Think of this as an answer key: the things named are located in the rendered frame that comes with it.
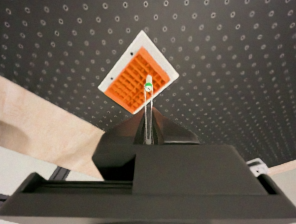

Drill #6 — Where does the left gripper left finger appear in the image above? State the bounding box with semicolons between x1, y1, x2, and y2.
97;107;145;145

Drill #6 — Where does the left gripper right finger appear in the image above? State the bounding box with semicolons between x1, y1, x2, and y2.
152;107;200;145

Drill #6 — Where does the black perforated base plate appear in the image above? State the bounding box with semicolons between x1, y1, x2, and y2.
0;0;296;169

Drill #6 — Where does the orange tube rack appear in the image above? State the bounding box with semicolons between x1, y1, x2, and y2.
104;46;170;114

